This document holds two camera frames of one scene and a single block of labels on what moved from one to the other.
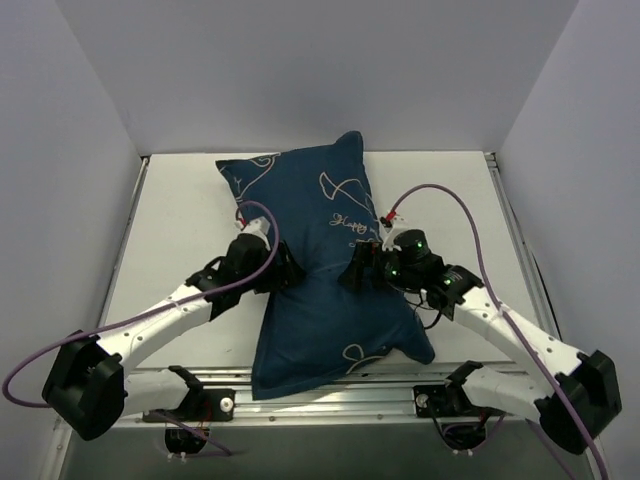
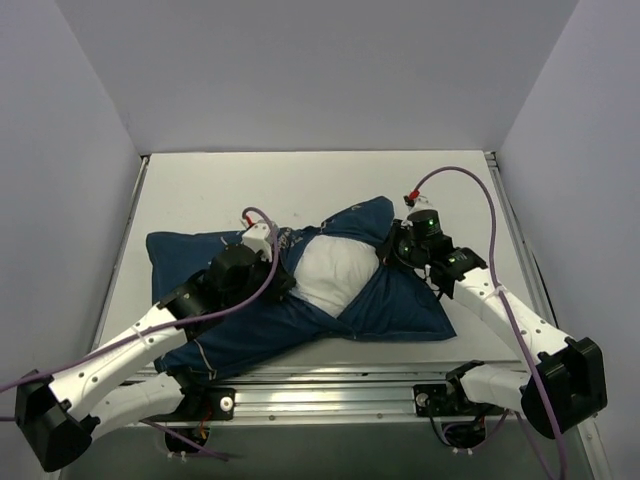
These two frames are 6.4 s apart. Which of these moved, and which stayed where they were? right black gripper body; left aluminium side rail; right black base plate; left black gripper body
Moved: right black gripper body
Stayed: left black gripper body; left aluminium side rail; right black base plate
